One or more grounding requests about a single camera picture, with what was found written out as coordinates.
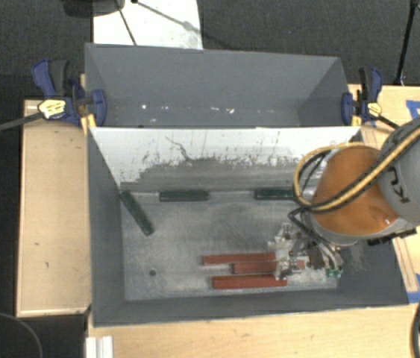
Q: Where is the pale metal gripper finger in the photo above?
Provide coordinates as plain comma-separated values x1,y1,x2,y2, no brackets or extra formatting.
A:
267,223,295,254
273,251,294,281

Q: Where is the grey metal bin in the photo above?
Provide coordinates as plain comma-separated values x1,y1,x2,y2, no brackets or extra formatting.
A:
84,42,410,328

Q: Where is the dark green flat block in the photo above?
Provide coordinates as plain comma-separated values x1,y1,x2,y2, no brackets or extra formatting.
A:
118,190,155,237
158,189,210,202
254,187,295,201

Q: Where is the red-brown flat block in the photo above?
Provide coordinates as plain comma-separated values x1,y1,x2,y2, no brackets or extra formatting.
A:
210,274,289,290
201,252,278,266

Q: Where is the pale wood flat board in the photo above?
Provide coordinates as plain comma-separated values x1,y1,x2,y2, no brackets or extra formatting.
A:
15,98,93,318

